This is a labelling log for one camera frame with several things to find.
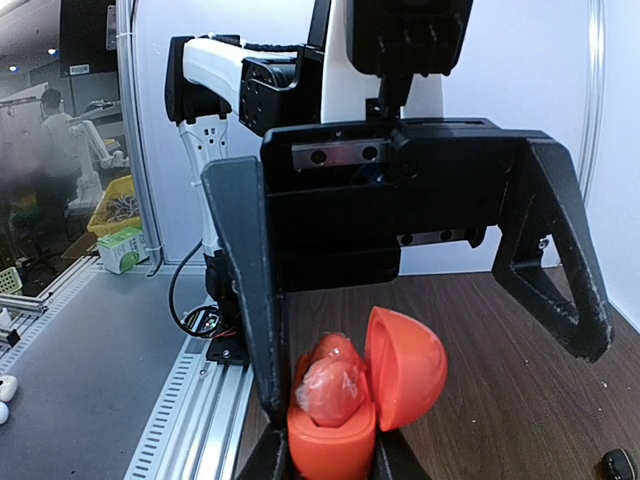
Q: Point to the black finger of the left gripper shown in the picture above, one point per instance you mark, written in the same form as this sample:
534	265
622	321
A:
544	201

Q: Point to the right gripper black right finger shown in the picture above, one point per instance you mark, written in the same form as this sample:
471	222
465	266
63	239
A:
395	460

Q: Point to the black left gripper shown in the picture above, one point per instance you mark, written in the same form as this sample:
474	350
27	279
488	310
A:
343	201

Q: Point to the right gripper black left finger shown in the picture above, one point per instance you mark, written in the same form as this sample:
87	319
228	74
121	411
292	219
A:
270	459

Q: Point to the red round charging case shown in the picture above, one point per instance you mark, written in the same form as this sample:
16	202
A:
404	371

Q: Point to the orange earbud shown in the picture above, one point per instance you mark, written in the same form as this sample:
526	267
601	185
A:
330	391
335	345

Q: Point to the black charging case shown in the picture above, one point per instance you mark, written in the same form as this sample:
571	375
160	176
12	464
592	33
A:
618	464

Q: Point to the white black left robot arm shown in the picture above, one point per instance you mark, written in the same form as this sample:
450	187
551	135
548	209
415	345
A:
225	95

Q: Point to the yellow bin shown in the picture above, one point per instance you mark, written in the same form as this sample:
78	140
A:
118	209

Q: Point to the green white carton box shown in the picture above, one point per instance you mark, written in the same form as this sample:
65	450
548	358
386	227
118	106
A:
121	251

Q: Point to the background seated person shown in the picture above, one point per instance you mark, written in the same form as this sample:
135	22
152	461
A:
58	146

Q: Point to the aluminium front rail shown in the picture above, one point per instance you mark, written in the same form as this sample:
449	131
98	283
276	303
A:
195	427

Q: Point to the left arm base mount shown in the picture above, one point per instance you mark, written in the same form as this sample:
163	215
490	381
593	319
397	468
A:
226	342

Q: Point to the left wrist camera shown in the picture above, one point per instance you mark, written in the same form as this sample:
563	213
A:
388	51

